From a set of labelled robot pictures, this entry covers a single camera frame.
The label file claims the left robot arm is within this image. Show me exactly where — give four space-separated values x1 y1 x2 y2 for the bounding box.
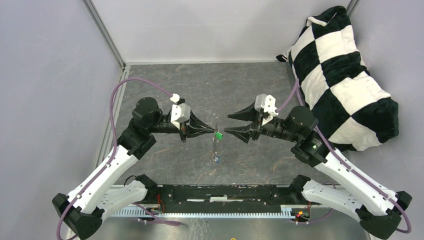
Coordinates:
52 97 215 240

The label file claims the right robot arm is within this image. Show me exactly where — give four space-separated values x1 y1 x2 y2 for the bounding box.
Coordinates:
225 103 412 240

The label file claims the blue tagged key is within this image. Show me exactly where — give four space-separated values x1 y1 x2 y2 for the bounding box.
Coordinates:
211 152 221 164

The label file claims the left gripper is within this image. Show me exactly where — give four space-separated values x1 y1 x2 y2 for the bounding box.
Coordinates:
148 109 215 143

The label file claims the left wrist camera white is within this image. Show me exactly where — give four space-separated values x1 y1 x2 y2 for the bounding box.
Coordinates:
170 93 191 130

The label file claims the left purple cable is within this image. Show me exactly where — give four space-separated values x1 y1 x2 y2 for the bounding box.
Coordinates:
55 78 184 240

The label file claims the black white checkered pillow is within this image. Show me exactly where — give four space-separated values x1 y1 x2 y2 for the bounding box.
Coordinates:
277 5 400 151

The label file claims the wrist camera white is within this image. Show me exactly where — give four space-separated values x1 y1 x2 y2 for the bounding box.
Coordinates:
170 93 191 130
254 93 279 126

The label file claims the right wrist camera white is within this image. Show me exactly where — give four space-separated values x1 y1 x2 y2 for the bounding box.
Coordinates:
254 93 279 126

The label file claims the grey metal key holder plate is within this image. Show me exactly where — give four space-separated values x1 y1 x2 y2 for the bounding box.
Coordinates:
211 122 219 154

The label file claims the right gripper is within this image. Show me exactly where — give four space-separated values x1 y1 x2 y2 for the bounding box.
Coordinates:
224 98 300 144

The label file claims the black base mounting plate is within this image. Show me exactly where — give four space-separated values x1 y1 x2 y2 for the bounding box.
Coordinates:
137 184 309 205

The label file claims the green tagged key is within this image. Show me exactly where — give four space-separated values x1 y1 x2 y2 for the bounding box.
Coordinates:
214 131 223 141

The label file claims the white slotted cable duct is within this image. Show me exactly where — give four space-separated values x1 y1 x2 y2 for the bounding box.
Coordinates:
111 205 296 220

